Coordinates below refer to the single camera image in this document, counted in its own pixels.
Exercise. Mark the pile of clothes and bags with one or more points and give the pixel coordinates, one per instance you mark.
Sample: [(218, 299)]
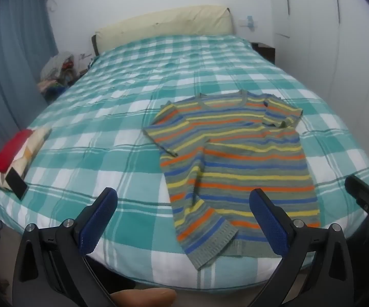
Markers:
[(56, 73)]

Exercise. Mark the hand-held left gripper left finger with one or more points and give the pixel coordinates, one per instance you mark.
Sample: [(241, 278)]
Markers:
[(96, 224)]

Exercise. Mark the person's left hand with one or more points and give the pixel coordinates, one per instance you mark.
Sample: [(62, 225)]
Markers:
[(143, 299)]

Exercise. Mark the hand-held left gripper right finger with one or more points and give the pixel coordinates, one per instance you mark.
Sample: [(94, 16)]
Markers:
[(269, 224)]

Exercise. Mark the black folded cloth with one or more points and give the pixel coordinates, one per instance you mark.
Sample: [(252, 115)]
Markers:
[(17, 184)]

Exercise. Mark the cream padded headboard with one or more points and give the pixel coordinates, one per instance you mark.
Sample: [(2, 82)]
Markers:
[(165, 25)]

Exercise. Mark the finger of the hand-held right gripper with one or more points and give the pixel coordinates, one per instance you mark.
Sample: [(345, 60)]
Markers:
[(362, 190)]

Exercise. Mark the green plaid blanket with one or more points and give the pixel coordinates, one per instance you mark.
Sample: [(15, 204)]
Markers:
[(107, 102)]

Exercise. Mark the striped knit sweater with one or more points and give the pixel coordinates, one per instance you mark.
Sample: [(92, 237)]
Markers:
[(242, 153)]

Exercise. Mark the cream patterned folded cloth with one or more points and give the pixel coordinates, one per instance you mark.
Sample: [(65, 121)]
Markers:
[(32, 148)]

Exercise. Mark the white wall socket blue plug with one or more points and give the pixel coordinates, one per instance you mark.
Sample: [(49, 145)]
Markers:
[(248, 22)]

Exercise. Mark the blue curtain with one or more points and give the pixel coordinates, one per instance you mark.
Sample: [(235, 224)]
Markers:
[(5, 70)]

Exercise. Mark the white wardrobe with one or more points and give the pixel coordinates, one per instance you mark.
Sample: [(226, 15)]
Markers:
[(315, 22)]

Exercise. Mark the red folded cloth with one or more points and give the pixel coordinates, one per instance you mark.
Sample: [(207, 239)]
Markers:
[(11, 150)]

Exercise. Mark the dark wooden nightstand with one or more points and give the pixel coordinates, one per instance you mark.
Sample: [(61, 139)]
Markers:
[(266, 51)]

